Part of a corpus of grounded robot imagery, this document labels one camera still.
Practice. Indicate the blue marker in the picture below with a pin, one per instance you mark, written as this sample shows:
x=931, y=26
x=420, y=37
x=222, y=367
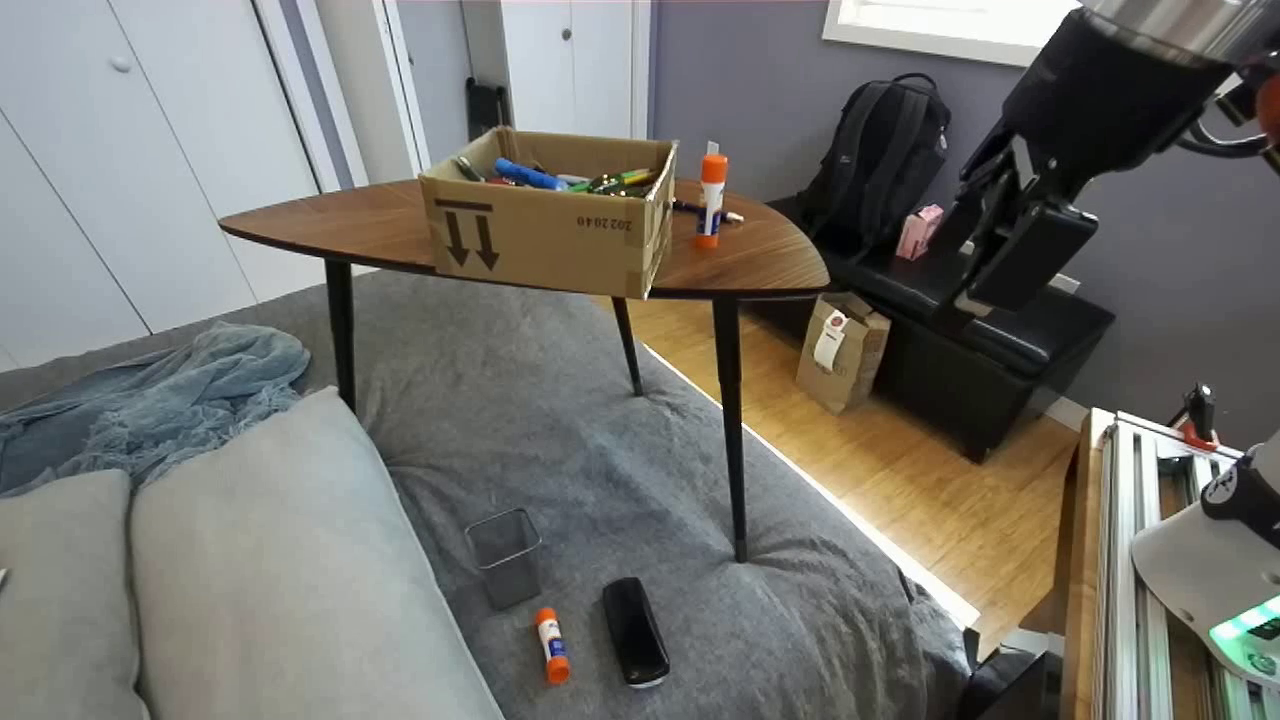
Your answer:
x=526, y=175

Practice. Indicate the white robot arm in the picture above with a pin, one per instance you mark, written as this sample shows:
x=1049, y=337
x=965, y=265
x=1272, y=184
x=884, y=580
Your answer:
x=1113, y=84

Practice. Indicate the cardboard box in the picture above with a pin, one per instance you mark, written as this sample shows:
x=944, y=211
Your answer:
x=544, y=237

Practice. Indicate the markers pile in box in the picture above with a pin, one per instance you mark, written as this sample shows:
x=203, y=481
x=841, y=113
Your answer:
x=594, y=184

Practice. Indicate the wooden side table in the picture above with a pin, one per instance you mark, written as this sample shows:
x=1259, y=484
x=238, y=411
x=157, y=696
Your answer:
x=380, y=225

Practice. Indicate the brown paper bag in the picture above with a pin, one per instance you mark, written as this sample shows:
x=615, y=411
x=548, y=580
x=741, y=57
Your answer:
x=841, y=350

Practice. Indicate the standing glue stick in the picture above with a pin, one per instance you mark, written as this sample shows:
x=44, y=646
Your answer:
x=713, y=177

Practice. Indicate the grey mesh pen cup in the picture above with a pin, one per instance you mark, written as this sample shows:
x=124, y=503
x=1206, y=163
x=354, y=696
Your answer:
x=507, y=557

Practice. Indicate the pink small bag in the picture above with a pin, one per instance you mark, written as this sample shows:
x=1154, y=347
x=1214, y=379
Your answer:
x=916, y=231

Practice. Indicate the black backpack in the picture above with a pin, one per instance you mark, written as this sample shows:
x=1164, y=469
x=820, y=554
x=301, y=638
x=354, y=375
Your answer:
x=884, y=150

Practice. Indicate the glue stick on bed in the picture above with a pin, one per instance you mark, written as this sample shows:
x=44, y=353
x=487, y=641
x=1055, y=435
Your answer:
x=552, y=651

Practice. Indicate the black ottoman bench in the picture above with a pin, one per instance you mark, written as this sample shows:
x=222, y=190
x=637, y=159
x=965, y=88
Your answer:
x=971, y=379

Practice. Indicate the grey front pillow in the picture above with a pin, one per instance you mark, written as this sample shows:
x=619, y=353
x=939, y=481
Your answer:
x=281, y=577

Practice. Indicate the grey pillow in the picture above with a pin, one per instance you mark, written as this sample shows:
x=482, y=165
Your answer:
x=281, y=577
x=66, y=610

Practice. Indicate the blue blanket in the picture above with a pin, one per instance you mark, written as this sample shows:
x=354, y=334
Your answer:
x=152, y=411

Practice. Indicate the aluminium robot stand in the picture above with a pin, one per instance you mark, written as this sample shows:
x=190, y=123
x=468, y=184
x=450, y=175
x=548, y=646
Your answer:
x=1169, y=577

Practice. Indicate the grey rear pillow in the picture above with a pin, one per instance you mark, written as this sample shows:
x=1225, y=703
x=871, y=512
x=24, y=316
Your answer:
x=66, y=610

